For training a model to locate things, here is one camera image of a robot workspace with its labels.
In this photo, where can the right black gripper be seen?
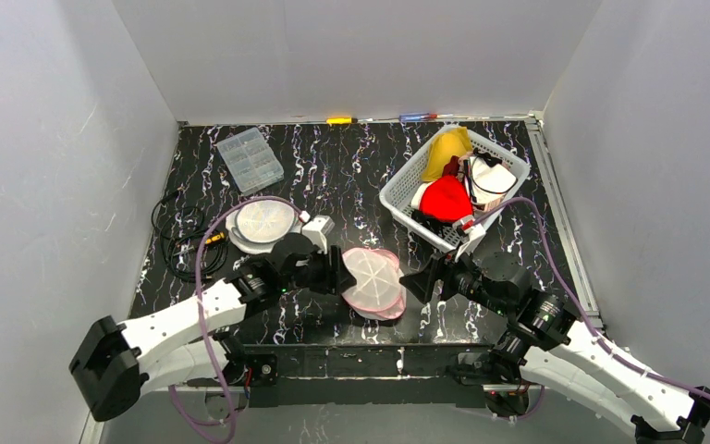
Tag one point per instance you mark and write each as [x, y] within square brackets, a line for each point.
[434, 278]

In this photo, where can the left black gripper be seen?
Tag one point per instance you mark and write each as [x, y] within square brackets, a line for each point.
[336, 270]

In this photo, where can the white mesh bag pink zipper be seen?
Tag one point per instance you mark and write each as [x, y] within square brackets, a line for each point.
[377, 294]

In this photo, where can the bright red black bra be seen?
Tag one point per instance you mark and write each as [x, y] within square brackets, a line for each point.
[444, 202]

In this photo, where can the white plastic basket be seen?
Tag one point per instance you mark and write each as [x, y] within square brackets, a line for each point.
[396, 195]

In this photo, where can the white mesh bag blue zipper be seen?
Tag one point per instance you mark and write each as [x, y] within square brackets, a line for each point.
[260, 224]

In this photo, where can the white bra black trim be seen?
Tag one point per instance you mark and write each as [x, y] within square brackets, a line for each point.
[486, 180]

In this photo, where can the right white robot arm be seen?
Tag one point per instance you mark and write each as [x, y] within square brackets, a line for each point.
[547, 342]

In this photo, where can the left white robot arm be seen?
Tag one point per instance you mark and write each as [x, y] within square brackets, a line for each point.
[117, 363]

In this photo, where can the yellow bra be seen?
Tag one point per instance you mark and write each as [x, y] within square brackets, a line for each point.
[451, 143]

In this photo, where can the clear plastic organizer box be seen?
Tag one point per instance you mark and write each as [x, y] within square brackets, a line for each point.
[251, 161]

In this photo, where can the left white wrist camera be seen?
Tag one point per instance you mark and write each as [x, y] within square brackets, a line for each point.
[317, 229]

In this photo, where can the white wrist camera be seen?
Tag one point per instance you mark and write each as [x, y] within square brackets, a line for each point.
[317, 229]
[471, 230]

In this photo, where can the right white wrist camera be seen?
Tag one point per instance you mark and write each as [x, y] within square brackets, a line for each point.
[471, 230]

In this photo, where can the black base frame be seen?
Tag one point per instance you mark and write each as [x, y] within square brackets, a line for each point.
[384, 374]

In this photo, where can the aluminium side rail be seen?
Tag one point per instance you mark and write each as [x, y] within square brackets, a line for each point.
[541, 153]

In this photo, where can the yellow handled screwdriver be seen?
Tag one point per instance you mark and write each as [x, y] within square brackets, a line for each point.
[341, 120]

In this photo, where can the blue red handled screwdriver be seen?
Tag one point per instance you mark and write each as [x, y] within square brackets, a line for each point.
[417, 117]

